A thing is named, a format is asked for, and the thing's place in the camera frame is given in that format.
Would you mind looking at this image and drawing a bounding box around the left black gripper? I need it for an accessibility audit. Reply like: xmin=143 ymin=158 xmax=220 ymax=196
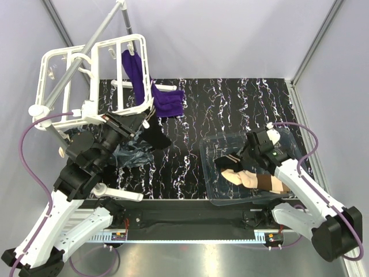
xmin=96 ymin=110 xmax=148 ymax=170

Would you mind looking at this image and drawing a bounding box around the black striped sock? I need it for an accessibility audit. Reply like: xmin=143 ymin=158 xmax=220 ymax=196
xmin=140 ymin=107 xmax=171 ymax=149
xmin=214 ymin=153 xmax=244 ymax=173

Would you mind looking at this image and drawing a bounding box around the white plastic clip hanger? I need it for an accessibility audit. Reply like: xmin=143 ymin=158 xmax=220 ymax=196
xmin=28 ymin=33 xmax=153 ymax=131

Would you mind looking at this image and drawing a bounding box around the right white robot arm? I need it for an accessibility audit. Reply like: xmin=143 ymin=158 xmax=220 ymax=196
xmin=244 ymin=128 xmax=364 ymax=262

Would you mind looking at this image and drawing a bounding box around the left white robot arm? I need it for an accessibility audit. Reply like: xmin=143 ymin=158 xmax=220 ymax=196
xmin=1 ymin=113 xmax=147 ymax=276

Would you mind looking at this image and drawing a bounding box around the dark leaf patterned cloth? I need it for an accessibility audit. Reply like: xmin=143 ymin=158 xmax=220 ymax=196
xmin=66 ymin=129 xmax=153 ymax=173

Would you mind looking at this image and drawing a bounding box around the cream sock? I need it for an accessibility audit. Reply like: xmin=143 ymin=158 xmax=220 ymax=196
xmin=221 ymin=169 xmax=258 ymax=189

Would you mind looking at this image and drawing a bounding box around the brown striped sock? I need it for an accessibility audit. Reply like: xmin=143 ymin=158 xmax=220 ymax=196
xmin=257 ymin=174 xmax=291 ymax=194

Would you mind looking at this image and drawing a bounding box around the purple sock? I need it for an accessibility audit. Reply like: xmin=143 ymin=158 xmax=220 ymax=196
xmin=121 ymin=50 xmax=185 ymax=118

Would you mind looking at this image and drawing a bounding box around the clear plastic bin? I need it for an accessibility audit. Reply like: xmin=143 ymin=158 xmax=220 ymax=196
xmin=199 ymin=132 xmax=295 ymax=206

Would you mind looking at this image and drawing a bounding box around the black marbled mat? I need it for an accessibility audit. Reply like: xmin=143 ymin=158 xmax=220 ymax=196
xmin=102 ymin=78 xmax=306 ymax=199

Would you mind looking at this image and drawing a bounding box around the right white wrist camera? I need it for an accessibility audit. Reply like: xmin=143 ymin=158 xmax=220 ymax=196
xmin=266 ymin=122 xmax=281 ymax=145

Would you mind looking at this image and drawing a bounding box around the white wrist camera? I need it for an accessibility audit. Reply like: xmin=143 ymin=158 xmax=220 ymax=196
xmin=266 ymin=122 xmax=281 ymax=145
xmin=71 ymin=100 xmax=105 ymax=125

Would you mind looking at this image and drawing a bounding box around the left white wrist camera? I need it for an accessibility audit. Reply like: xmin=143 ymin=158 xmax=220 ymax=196
xmin=71 ymin=100 xmax=105 ymax=125

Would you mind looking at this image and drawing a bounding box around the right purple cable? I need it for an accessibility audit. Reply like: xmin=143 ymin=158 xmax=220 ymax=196
xmin=270 ymin=121 xmax=364 ymax=260

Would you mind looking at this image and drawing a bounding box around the purple cable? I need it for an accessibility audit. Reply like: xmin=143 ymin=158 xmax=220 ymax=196
xmin=270 ymin=121 xmax=364 ymax=260
xmin=8 ymin=113 xmax=76 ymax=277

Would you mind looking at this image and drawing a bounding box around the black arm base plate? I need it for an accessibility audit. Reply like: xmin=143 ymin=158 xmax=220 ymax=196
xmin=119 ymin=200 xmax=280 ymax=241

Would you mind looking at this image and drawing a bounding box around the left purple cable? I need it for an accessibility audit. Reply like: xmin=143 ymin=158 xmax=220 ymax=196
xmin=8 ymin=113 xmax=76 ymax=277

